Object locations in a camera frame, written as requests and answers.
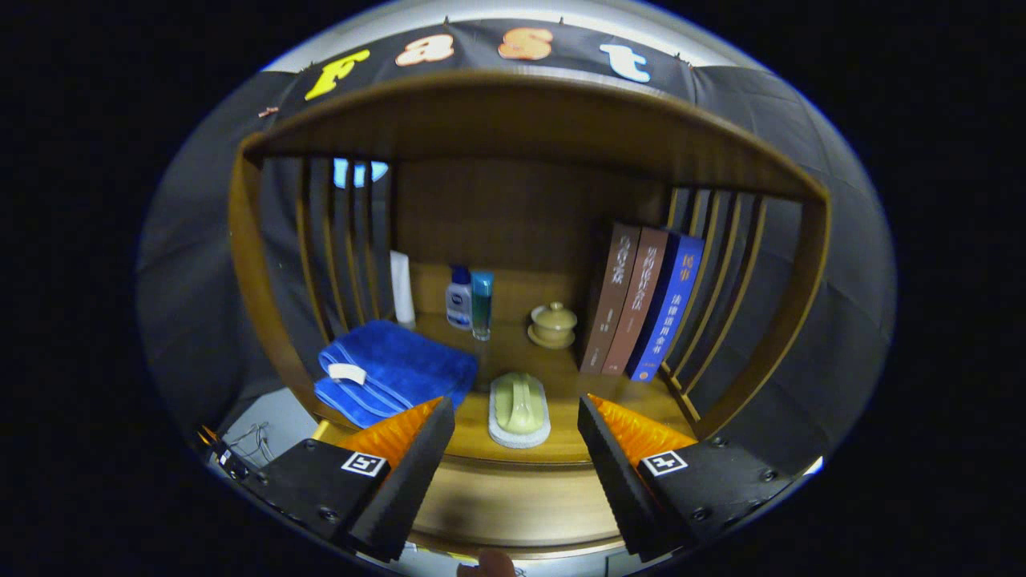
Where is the dark brown book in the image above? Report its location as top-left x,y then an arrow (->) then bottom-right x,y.
580,222 -> 642,374

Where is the dark electronic device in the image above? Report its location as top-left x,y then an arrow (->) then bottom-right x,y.
196,425 -> 249,482

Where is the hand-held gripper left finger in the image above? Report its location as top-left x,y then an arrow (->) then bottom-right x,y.
240,395 -> 456,563

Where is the beige lidded teacup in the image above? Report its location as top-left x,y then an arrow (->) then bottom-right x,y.
527,301 -> 578,350

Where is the white blue lotion bottle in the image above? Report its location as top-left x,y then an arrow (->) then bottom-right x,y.
446,265 -> 473,331

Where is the white tube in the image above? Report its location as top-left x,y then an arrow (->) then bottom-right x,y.
390,251 -> 416,325

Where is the wooden countertop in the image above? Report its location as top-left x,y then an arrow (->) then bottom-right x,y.
313,313 -> 698,466

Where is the wooden cabinet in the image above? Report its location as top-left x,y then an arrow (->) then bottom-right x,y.
228,68 -> 830,562

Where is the reddish brown book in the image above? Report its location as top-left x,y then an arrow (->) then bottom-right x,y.
601,227 -> 670,376

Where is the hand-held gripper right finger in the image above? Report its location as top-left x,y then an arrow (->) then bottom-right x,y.
577,393 -> 802,562

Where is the blue book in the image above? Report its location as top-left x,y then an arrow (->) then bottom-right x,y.
627,233 -> 706,383

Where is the blue folded towel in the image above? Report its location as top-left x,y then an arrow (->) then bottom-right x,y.
314,320 -> 479,429

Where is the white floor cable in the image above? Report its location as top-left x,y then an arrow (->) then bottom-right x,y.
228,421 -> 273,466

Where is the black backdrop cloth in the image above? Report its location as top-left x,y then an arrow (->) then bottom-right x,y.
136,20 -> 897,474

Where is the teal bottle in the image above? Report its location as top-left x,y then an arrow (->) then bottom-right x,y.
471,271 -> 495,342

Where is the pale green scrub brush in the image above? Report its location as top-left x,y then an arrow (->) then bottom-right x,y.
488,371 -> 552,450

